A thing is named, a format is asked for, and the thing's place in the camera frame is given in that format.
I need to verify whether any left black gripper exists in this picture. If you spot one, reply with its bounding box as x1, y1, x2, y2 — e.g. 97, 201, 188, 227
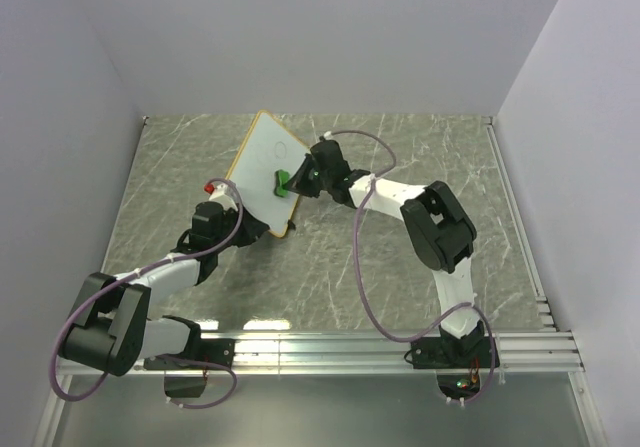
213, 203, 269, 253

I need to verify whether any green bow-shaped eraser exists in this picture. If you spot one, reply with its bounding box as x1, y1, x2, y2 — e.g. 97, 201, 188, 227
274, 169, 290, 198

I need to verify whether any yellow-framed whiteboard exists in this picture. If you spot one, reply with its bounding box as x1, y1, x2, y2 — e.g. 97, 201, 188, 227
227, 110, 309, 238

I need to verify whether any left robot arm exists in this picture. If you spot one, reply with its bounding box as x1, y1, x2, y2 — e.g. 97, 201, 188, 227
55, 201, 269, 376

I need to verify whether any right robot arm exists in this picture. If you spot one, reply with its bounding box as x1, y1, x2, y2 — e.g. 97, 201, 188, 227
275, 132, 489, 367

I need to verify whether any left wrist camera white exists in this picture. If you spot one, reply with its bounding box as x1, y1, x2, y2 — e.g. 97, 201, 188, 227
204, 182, 238, 211

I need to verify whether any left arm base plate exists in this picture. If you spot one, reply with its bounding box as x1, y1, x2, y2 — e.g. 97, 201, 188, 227
143, 338, 236, 371

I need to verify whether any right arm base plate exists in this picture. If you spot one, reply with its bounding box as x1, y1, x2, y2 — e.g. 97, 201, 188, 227
403, 336, 493, 370

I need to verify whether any aluminium rail frame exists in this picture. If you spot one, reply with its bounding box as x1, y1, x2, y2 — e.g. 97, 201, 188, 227
43, 114, 606, 446

